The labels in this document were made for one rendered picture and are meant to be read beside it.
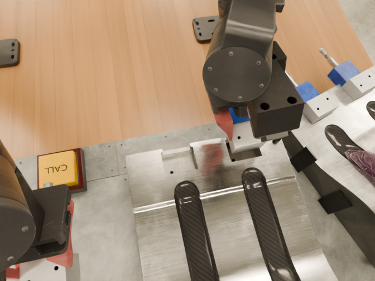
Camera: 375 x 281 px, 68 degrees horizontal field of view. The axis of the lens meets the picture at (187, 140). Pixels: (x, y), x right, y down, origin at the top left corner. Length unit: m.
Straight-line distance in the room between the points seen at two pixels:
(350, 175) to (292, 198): 0.12
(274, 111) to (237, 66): 0.06
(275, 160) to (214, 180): 0.11
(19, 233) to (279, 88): 0.23
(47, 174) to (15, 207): 0.36
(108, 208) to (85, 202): 0.04
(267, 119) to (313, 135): 0.30
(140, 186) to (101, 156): 0.15
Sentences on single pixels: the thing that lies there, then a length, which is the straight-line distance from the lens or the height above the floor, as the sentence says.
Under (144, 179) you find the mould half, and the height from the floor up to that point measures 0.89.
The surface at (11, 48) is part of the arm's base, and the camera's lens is 0.76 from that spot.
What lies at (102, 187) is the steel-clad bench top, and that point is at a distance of 0.54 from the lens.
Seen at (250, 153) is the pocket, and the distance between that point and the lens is 0.50.
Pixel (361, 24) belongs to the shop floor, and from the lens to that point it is 2.26.
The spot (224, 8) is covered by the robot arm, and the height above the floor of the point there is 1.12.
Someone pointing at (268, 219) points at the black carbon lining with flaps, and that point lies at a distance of 0.46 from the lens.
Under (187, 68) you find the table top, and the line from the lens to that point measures 0.65.
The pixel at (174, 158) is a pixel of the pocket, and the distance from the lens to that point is 0.48.
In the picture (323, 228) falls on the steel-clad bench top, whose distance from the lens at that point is 0.58.
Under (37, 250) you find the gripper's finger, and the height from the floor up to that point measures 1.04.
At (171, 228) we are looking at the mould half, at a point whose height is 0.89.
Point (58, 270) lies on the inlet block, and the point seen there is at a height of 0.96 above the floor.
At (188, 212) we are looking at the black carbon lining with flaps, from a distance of 0.44.
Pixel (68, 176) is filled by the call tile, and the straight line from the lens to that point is 0.53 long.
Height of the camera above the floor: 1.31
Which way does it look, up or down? 67 degrees down
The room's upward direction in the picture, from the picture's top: 7 degrees clockwise
